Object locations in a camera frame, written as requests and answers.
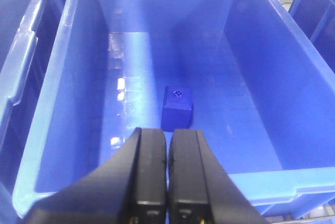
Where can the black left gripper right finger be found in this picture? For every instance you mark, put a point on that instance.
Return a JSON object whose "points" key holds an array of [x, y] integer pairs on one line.
{"points": [[200, 190]]}

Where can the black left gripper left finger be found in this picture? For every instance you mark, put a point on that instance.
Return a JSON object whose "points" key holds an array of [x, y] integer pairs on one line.
{"points": [[130, 187]]}

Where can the blue bottle part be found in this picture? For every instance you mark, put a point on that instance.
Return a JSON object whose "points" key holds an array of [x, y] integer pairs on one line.
{"points": [[177, 110]]}

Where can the blue target bin left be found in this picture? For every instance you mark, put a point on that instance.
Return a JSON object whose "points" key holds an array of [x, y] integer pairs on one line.
{"points": [[262, 96]]}

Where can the blue neighbour bin left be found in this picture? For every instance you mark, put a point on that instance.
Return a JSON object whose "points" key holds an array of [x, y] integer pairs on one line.
{"points": [[28, 30]]}

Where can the blue neighbour bin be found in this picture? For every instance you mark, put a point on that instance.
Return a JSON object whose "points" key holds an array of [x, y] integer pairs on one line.
{"points": [[28, 30], [316, 19]]}

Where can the blue neighbour bin right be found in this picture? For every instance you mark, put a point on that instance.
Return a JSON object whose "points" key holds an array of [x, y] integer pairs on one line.
{"points": [[316, 19]]}

